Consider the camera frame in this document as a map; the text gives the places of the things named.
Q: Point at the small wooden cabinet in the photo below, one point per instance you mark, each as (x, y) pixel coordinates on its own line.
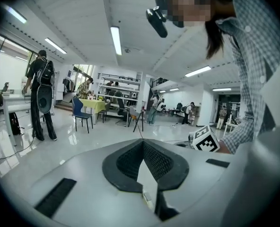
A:
(196, 115)

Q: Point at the white desk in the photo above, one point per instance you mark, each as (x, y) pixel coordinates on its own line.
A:
(14, 100)

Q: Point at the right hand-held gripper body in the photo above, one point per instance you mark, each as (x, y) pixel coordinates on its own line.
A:
(205, 141)

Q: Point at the black head-mounted camera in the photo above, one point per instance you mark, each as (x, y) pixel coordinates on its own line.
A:
(157, 22)

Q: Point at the clothes rack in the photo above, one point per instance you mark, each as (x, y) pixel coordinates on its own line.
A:
(69, 86)

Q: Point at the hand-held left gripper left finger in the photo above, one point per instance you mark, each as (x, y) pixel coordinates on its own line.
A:
(88, 185)

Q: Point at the person's right forearm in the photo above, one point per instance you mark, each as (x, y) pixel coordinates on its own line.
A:
(239, 138)

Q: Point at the yellow cloth table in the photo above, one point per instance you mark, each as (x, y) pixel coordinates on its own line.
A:
(95, 104)

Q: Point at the white shelving unit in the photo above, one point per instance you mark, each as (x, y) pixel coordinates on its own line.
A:
(121, 88)

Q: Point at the person's head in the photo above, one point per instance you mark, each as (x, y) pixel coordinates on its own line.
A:
(189, 8)

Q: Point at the black dining chair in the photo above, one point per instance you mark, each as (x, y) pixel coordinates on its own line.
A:
(107, 106)

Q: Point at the glass entrance window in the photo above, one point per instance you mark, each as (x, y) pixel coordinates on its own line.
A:
(82, 71)

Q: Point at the ceiling tube light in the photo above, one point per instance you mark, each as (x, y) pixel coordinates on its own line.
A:
(55, 45)
(174, 89)
(116, 40)
(15, 14)
(198, 71)
(221, 89)

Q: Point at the blue chair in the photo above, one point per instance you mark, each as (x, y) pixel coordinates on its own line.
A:
(77, 104)

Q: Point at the black floor backpack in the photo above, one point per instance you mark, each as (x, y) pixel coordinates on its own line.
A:
(15, 124)

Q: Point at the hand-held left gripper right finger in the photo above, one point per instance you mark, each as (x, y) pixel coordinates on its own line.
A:
(196, 174)

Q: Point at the person's plaid shirt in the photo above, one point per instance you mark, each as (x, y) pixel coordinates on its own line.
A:
(256, 55)

